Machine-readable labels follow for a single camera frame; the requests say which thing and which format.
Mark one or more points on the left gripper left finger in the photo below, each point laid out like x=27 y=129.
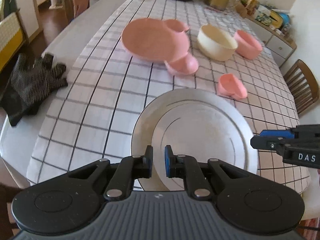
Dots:
x=121 y=176

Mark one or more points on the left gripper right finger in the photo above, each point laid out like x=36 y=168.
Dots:
x=193 y=174

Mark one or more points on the white round plate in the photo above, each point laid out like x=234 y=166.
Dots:
x=193 y=122

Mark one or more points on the pink heart-shaped dish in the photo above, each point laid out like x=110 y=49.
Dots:
x=230 y=85

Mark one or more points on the large pink bowl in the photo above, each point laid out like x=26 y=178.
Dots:
x=248 y=46

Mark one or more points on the pink mouse-ear plate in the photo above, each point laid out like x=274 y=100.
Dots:
x=161 y=41

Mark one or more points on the cream yellow bowl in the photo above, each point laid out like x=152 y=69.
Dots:
x=215 y=43

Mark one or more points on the wooden chair right side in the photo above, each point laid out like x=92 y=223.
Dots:
x=302 y=85

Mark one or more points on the white drawer cabinet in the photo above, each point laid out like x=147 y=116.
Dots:
x=280 y=49

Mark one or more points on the black checked white tablecloth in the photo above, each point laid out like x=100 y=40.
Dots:
x=95 y=115

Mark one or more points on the black patterned gloves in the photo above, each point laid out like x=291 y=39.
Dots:
x=28 y=86

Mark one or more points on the cream cushioned chair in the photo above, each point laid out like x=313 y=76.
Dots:
x=13 y=37

